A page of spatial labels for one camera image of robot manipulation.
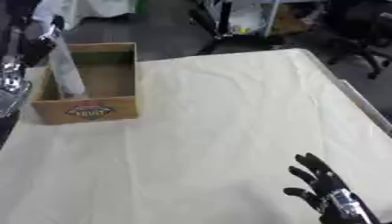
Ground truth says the black office chair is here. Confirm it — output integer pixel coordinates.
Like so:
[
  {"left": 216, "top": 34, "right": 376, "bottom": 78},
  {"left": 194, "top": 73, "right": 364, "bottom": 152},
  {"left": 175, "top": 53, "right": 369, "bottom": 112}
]
[{"left": 321, "top": 0, "right": 392, "bottom": 81}]

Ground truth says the white plastic bottle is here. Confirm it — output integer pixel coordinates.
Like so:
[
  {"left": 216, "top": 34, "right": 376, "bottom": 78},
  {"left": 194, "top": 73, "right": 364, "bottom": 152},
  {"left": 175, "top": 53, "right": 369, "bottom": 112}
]
[{"left": 45, "top": 34, "right": 88, "bottom": 100}]

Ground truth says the metal shelf cart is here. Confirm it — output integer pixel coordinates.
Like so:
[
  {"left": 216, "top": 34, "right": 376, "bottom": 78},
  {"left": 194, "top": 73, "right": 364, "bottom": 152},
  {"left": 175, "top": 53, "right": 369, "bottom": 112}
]
[{"left": 223, "top": 0, "right": 330, "bottom": 39}]

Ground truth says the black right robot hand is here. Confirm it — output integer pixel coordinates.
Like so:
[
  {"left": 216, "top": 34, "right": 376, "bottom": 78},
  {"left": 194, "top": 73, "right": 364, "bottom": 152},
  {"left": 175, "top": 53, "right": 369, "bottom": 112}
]
[{"left": 282, "top": 152, "right": 383, "bottom": 224}]

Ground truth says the black tripod stand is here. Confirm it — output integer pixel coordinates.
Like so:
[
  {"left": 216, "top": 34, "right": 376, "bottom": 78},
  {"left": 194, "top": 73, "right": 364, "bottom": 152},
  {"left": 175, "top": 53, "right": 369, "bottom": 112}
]
[{"left": 188, "top": 0, "right": 238, "bottom": 56}]

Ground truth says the white draped table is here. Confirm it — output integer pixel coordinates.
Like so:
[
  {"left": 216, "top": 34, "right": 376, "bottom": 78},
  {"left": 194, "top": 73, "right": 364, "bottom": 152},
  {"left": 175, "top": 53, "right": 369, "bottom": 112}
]
[{"left": 31, "top": 0, "right": 141, "bottom": 32}]

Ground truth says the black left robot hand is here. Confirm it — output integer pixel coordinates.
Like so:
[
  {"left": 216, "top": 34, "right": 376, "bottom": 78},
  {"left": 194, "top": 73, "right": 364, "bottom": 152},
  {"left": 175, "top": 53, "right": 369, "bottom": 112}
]
[{"left": 18, "top": 25, "right": 63, "bottom": 67}]

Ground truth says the tan cardboard box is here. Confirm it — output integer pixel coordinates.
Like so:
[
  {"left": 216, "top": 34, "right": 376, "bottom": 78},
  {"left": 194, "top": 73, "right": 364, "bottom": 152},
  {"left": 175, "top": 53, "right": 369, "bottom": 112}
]
[{"left": 31, "top": 41, "right": 141, "bottom": 125}]

